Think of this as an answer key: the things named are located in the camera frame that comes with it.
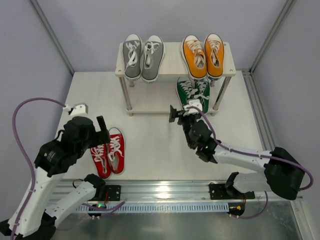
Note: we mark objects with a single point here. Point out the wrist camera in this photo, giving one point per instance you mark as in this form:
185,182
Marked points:
80,109
192,107

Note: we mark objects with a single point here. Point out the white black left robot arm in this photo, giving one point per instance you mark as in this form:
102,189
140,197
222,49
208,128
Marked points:
33,220

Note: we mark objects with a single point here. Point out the white slotted cable duct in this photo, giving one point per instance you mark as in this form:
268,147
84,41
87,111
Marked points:
173,207

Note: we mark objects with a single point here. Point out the white wooden shoe shelf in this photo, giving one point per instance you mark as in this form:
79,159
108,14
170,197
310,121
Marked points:
155,98

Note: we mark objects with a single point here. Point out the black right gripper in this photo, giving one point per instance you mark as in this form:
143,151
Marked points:
181,114

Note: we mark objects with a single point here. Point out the grey sneaker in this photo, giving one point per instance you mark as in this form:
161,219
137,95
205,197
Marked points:
131,53
153,55

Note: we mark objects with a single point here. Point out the green sneaker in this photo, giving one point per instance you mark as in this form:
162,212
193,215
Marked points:
203,93
185,90

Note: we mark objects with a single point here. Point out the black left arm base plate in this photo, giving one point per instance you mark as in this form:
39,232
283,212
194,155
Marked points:
107,193

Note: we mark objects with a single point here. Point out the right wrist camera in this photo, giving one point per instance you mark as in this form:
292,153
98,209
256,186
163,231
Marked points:
192,107

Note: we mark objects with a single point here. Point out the aluminium mounting rail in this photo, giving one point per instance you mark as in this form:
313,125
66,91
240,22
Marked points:
159,190

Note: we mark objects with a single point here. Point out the orange sneaker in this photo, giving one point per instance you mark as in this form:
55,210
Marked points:
214,52
194,57

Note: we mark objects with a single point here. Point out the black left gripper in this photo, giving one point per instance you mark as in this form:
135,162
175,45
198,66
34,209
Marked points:
99,136

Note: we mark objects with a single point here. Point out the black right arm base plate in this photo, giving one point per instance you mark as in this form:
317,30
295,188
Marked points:
219,191

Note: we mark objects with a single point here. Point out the red sneaker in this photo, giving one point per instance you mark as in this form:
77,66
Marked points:
99,157
116,150

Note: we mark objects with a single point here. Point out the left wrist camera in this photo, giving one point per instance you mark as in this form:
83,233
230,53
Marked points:
80,109

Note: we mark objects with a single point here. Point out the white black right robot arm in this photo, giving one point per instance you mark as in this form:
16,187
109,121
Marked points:
274,171

